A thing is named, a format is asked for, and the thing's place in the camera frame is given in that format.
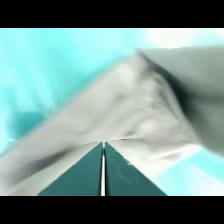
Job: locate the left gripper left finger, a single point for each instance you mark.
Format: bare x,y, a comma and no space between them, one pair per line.
83,176

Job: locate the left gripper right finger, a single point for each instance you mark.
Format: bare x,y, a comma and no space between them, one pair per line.
126,176

